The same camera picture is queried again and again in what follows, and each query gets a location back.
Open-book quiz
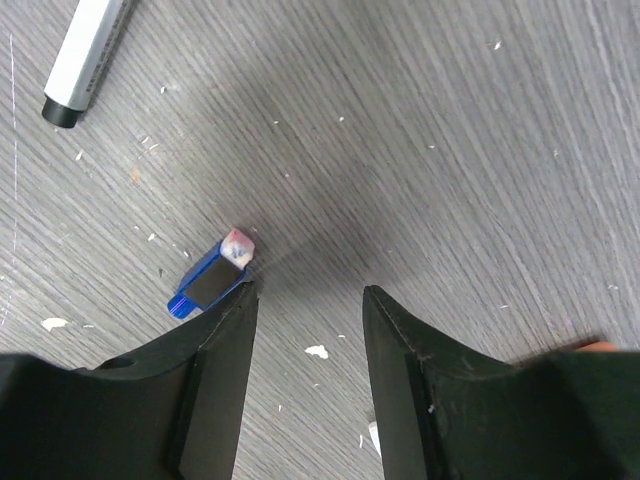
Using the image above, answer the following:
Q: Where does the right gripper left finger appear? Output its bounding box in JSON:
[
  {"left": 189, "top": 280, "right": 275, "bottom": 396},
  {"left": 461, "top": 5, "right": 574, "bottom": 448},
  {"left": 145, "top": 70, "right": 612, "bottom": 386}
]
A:
[{"left": 1, "top": 282, "right": 258, "bottom": 479}]

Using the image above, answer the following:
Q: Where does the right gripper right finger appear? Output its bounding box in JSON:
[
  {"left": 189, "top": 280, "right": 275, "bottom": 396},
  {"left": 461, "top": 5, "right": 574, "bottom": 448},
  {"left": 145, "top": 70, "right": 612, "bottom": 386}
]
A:
[{"left": 362, "top": 286, "right": 639, "bottom": 479}]

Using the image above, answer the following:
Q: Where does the blue silver pen cap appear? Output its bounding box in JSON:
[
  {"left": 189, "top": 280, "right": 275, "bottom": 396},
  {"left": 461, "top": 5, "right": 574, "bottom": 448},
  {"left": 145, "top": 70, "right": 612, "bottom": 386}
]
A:
[{"left": 167, "top": 228, "right": 255, "bottom": 320}]

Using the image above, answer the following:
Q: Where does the black white marker pen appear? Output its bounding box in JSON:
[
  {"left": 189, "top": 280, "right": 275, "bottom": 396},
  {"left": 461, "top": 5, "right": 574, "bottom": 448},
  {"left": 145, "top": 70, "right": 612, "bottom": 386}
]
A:
[{"left": 42, "top": 0, "right": 134, "bottom": 129}]

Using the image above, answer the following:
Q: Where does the orange highlighter cap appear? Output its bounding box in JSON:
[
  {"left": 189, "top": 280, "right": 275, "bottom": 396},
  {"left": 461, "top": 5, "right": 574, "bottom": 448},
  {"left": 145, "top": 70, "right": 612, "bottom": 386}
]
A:
[{"left": 577, "top": 341, "right": 617, "bottom": 352}]

